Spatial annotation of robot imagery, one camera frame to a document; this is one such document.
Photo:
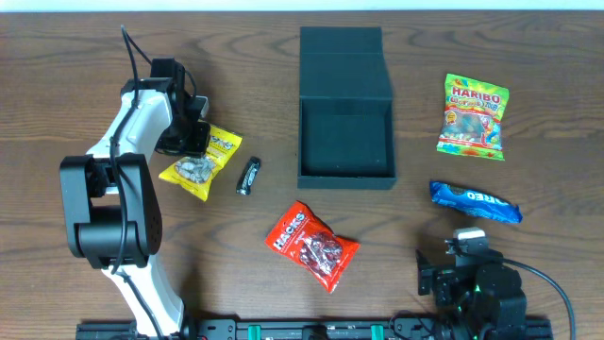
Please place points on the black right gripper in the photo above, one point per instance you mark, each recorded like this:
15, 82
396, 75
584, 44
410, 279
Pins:
427, 275

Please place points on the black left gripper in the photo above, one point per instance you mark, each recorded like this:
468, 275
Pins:
190, 143

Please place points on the yellow Hacks candy bag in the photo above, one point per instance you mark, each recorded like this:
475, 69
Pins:
195, 175

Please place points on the red Hacks candy bag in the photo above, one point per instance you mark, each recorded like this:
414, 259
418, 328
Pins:
305, 239

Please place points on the green Haribo gummy bag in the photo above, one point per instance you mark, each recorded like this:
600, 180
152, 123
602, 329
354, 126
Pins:
472, 118

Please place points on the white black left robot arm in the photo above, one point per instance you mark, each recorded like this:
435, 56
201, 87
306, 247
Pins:
111, 210

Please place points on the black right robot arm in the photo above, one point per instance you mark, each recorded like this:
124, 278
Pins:
482, 297

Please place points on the blue Oreo cookie pack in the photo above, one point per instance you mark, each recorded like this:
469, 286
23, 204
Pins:
474, 203

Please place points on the small black candy bar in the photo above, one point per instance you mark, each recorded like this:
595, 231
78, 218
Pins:
248, 176

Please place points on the dark green open box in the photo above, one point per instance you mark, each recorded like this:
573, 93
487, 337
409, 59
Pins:
346, 134

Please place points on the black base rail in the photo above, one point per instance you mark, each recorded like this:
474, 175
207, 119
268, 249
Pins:
400, 328

